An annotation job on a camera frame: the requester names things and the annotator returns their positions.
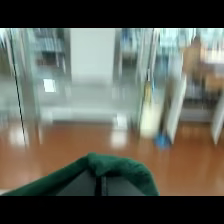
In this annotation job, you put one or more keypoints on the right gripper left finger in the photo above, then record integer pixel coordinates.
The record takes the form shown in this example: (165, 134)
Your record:
(81, 185)

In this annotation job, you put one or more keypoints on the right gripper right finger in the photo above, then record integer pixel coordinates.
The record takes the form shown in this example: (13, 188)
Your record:
(121, 186)

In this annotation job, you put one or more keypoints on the green T-shirt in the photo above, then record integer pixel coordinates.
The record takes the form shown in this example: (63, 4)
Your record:
(116, 166)

